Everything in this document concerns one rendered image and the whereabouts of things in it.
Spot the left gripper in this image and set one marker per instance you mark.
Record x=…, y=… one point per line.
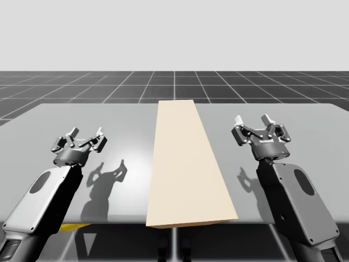
x=71, y=156

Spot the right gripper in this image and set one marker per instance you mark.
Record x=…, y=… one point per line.
x=268, y=150

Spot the tall board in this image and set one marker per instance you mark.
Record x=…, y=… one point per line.
x=185, y=166

